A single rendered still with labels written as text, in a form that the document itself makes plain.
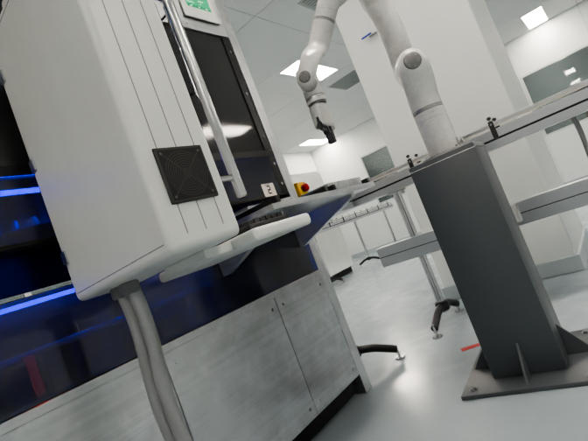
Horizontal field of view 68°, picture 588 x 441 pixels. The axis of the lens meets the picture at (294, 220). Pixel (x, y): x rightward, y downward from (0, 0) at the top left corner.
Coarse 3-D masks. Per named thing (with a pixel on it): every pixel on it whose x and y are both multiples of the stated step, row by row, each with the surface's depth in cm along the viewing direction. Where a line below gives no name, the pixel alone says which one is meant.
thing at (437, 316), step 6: (444, 300) 255; (450, 300) 264; (456, 300) 271; (438, 306) 252; (444, 306) 254; (450, 306) 256; (456, 306) 275; (438, 312) 247; (432, 318) 245; (438, 318) 243; (432, 324) 241; (438, 324) 241; (432, 330) 241; (438, 336) 237
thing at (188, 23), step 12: (156, 0) 182; (180, 12) 191; (216, 12) 211; (192, 24) 194; (204, 24) 201; (216, 24) 208; (216, 156) 178; (240, 156) 189; (252, 156) 195; (264, 156) 202; (0, 168) 115; (12, 168) 117; (24, 168) 119; (288, 192) 206; (240, 204) 181; (36, 240) 115; (48, 240) 118; (0, 252) 109; (0, 300) 191
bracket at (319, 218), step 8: (336, 200) 184; (344, 200) 182; (320, 208) 190; (328, 208) 187; (336, 208) 185; (312, 216) 193; (320, 216) 190; (328, 216) 188; (312, 224) 193; (320, 224) 191; (296, 232) 199; (304, 232) 196; (312, 232) 194; (304, 240) 197
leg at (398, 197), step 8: (392, 192) 259; (400, 192) 260; (400, 200) 260; (400, 208) 260; (408, 216) 259; (408, 224) 259; (408, 232) 261; (416, 232) 259; (424, 256) 257; (424, 264) 257; (424, 272) 259; (432, 272) 257; (432, 280) 256; (432, 288) 257; (440, 296) 256
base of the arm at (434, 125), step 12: (432, 108) 166; (444, 108) 169; (420, 120) 169; (432, 120) 166; (444, 120) 167; (420, 132) 172; (432, 132) 167; (444, 132) 166; (432, 144) 168; (444, 144) 166; (456, 144) 163; (432, 156) 165
